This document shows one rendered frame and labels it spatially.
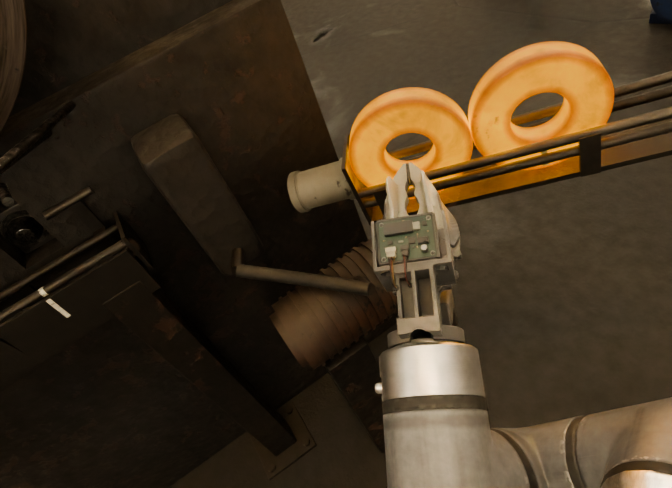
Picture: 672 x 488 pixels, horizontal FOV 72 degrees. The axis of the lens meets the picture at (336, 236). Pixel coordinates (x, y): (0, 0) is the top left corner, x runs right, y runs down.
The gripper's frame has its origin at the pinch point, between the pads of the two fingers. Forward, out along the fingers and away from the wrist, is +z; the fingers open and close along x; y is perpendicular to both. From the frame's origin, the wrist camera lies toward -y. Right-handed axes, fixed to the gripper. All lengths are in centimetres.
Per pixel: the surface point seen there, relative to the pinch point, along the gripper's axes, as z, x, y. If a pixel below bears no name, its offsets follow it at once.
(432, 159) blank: 5.0, -2.7, -4.8
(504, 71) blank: 7.8, -11.7, 5.0
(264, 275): -4.9, 23.6, -11.8
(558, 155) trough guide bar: 2.3, -17.0, -4.8
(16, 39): 8.5, 33.9, 23.8
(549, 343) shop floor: -7, -21, -73
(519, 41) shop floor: 133, -43, -119
